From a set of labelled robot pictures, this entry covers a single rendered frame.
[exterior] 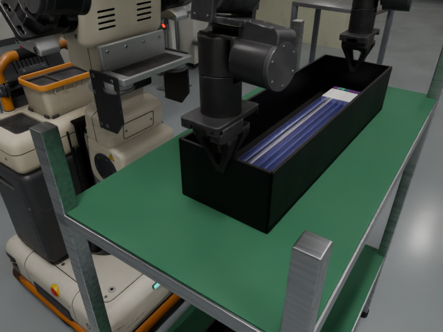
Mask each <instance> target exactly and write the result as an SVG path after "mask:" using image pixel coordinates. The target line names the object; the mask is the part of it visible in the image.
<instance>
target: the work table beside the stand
mask: <svg viewBox="0 0 443 332"><path fill-rule="evenodd" d="M352 2H353V0H297V1H292V8H291V22H290V28H291V25H292V21H293V20H296V19H297V13H298V6H299V7H308V8H313V9H316V10H315V15H314V25H313V31H312V41H311V47H310V56H309V63H311V62H312V61H314V58H315V53H316V44H317V38H318V29H319V24H320V14H321V9H322V10H326V11H335V12H340V13H349V14H351V8H352ZM387 11H388V10H382V5H380V3H379V2H378V7H377V12H376V15H378V14H382V13H385V12H387ZM394 12H395V11H388V15H387V18H386V23H385V27H384V32H383V36H382V41H381V44H380V50H379V53H378V58H377V62H376V64H381V65H382V63H383V60H384V54H385V51H386V46H387V43H388V38H389V35H390V29H391V26H392V21H393V17H394Z"/></svg>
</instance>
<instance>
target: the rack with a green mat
mask: <svg viewBox="0 0 443 332"><path fill-rule="evenodd" d="M442 89H443V46H442V50H441V52H440V56H439V58H438V62H437V65H436V68H435V71H434V75H433V77H432V81H431V83H430V88H429V90H428V94H423V93H419V92H413V91H409V90H403V89H399V88H393V87H389V86H388V87H387V90H386V95H385V98H384V103H383V106H382V109H381V111H380V112H379V113H378V114H377V115H376V116H375V117H374V118H373V120H372V121H371V122H370V123H369V124H368V125H367V126H366V127H365V128H364V129H363V130H362V131H361V132H360V133H359V135H358V136H357V137H356V138H355V139H354V140H353V141H352V143H350V145H348V147H346V149H345V150H344V151H343V152H342V153H341V154H340V155H339V156H338V158H337V159H336V160H335V161H334V162H333V163H332V164H331V165H330V166H329V167H328V168H327V169H326V170H325V171H324V173H323V174H322V175H321V176H320V177H319V178H318V179H317V181H316V182H315V183H314V184H313V185H312V186H311V187H310V188H309V189H308V190H307V191H306V192H305V193H304V194H303V196H302V197H301V198H300V199H299V200H298V201H297V202H296V203H295V205H294V206H293V207H292V208H291V209H290V210H289V211H288V212H287V213H286V214H285V215H284V216H283V217H282V219H281V220H280V221H279V222H278V223H277V224H276V225H275V226H274V228H273V229H272V230H271V231H270V232H269V233H268V234H265V233H263V232H261V231H259V230H257V229H255V228H253V227H250V226H248V225H246V224H244V223H242V222H240V221H238V220H236V219H234V218H232V217H230V216H228V215H226V214H224V213H221V212H219V211H217V210H215V209H213V208H211V207H209V206H206V205H204V204H202V203H200V202H198V201H196V200H193V199H192V198H190V197H188V196H186V195H184V194H183V190H182V180H181V162H180V152H179V138H180V137H182V136H184V135H186V134H187V133H189V132H190V131H192V129H187V130H186V131H184V132H182V133H180V134H179V135H177V136H176V137H174V138H172V139H171V140H169V141H167V142H166V143H164V144H162V145H161V146H159V147H157V148H156V149H154V150H152V151H151V152H149V153H147V154H146V155H143V156H142V157H140V158H139V159H137V160H136V161H133V162H132V163H130V164H129V165H127V166H126V167H123V168H122V169H120V170H119V171H117V172H116V173H114V174H112V175H110V176H109V177H107V178H106V179H104V180H102V181H100V182H99V183H97V184H95V185H94V186H92V187H90V188H89V189H87V190H85V191H84V192H82V193H80V194H79V195H77V196H76V194H75V191H74V186H73V182H72V178H71V174H70V171H69V166H68V163H67V159H66V156H65V151H64V148H63V144H62V141H61V136H60V133H59V129H58V126H57V125H55V124H52V123H50V122H47V121H45V122H42V123H40V124H37V125H35V126H32V127H30V128H29V130H30V133H31V137H32V140H33V143H34V147H35V149H36V153H37V156H38V159H39V162H40V166H41V168H42V172H43V174H44V179H45V182H46V185H47V189H48V191H49V195H50V198H51V201H52V204H53V208H54V211H55V215H56V218H57V221H58V223H59V227H60V230H61V234H62V236H63V240H64V242H65V246H66V249H67V253H68V255H69V259H70V261H71V265H72V268H73V271H74V276H75V278H76V282H77V285H78V288H79V291H80V295H81V297H82V301H83V304H84V307H85V310H86V314H87V316H88V320H89V323H90V327H91V329H92V332H112V331H111V326H110V323H109V319H108V316H107V311H106V308H105V304H104V301H103V296H102V292H101V288H100V284H99V281H98V276H97V273H96V269H95V266H94V261H93V258H92V254H91V251H90V246H89V243H88V240H89V241H90V242H92V243H94V244H95V245H96V246H99V247H100V248H101V249H103V250H105V251H106V252H108V253H110V254H111V255H113V256H115V257H116V258H118V259H119V260H121V261H122V262H124V263H126V264H127V265H129V266H131V267H132V268H134V269H136V270H137V271H139V272H141V273H142V274H143V275H145V276H147V277H149V278H150V279H151V280H153V281H155V282H157V283H158V284H160V285H161V286H163V287H165V288H166V289H168V290H169V291H171V292H173V293H174V294H176V295H177V296H179V297H181V298H182V299H184V300H186V301H187V302H189V303H190V304H191V305H190V306H189V307H188V308H187V309H186V310H185V311H184V312H183V313H182V314H181V315H180V316H179V318H178V319H177V320H176V321H175V322H174V323H173V325H172V326H171V327H170V328H169V329H168V330H167V331H166V332H204V331H205V330H206V328H207V327H208V326H209V325H210V324H211V322H212V321H213V320H214V318H215V319H216V320H218V321H220V322H221V323H223V324H224V325H226V326H228V327H229V328H231V329H232V330H234V331H236V332H354V330H355V328H356V326H357V323H358V321H359V318H360V317H362V318H366V317H367V316H368V314H369V307H370V303H371V301H372V298H373V295H374V292H375V289H376V286H377V283H378V280H379V277H380V274H381V271H382V268H383V265H384V262H385V259H386V256H387V253H388V250H389V247H390V244H391V241H392V238H393V235H394V232H395V229H396V226H397V223H398V220H399V217H400V214H401V211H402V208H403V205H404V203H405V199H406V197H407V193H408V191H409V187H410V185H411V181H412V179H413V175H414V173H415V170H416V167H417V164H418V161H419V158H420V155H421V152H422V149H423V146H424V143H425V140H426V137H427V134H428V130H429V128H430V124H431V122H432V118H433V116H434V112H435V110H436V106H437V105H438V101H439V99H440V95H441V93H442ZM402 172H403V173H402ZM401 174H402V176H401ZM400 176H401V180H400V182H399V186H398V189H397V192H396V196H395V198H394V202H393V205H392V208H391V211H390V215H389V218H388V221H387V224H386V228H385V230H384V234H383V236H382V240H381V243H380V246H379V249H377V248H374V247H372V246H369V245H367V244H365V243H366V241H367V240H368V238H369V236H370V234H371V232H372V230H373V228H374V226H375V224H376V222H377V221H378V218H379V217H380V214H381V213H382V210H383V209H384V206H385V205H386V203H387V201H388V199H389V197H390V195H391V193H392V191H393V189H394V188H395V186H396V184H397V182H398V180H399V178H400Z"/></svg>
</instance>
